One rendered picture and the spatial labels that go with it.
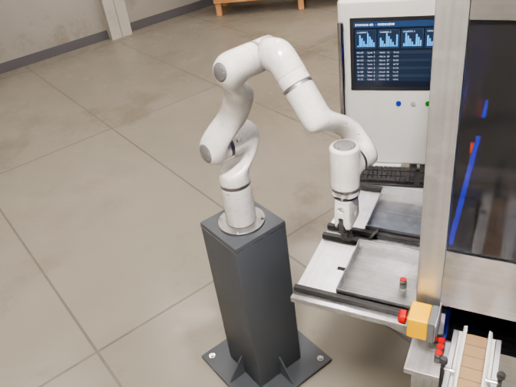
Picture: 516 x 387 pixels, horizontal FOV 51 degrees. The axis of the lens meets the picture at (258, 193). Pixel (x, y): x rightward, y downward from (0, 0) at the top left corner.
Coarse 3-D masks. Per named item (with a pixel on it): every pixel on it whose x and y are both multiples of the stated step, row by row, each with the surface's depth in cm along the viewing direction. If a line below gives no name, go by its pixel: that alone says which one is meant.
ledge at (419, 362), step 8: (416, 344) 154; (424, 344) 154; (448, 344) 153; (408, 352) 152; (416, 352) 152; (424, 352) 152; (432, 352) 151; (448, 352) 151; (408, 360) 150; (416, 360) 150; (424, 360) 150; (432, 360) 149; (408, 368) 148; (416, 368) 148; (424, 368) 148; (432, 368) 147; (424, 376) 147; (432, 376) 145
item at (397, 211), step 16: (384, 192) 216; (400, 192) 212; (416, 192) 209; (384, 208) 208; (400, 208) 207; (416, 208) 206; (368, 224) 198; (384, 224) 200; (400, 224) 199; (416, 224) 198
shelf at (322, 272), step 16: (368, 192) 218; (368, 208) 210; (384, 240) 193; (320, 256) 190; (336, 256) 189; (304, 272) 185; (320, 272) 184; (336, 272) 183; (320, 288) 177; (304, 304) 175; (320, 304) 171; (336, 304) 171; (368, 320) 166; (384, 320) 163
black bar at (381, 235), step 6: (330, 228) 201; (336, 228) 200; (354, 228) 197; (360, 228) 197; (360, 234) 197; (366, 234) 195; (378, 234) 193; (384, 234) 193; (390, 234) 192; (390, 240) 192; (396, 240) 191; (402, 240) 190; (408, 240) 189; (414, 240) 188
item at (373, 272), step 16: (368, 240) 189; (352, 256) 184; (368, 256) 187; (384, 256) 186; (400, 256) 185; (416, 256) 183; (352, 272) 181; (368, 272) 181; (384, 272) 180; (400, 272) 179; (416, 272) 178; (336, 288) 172; (352, 288) 175; (368, 288) 174; (384, 288) 174; (416, 288) 172; (400, 304) 163
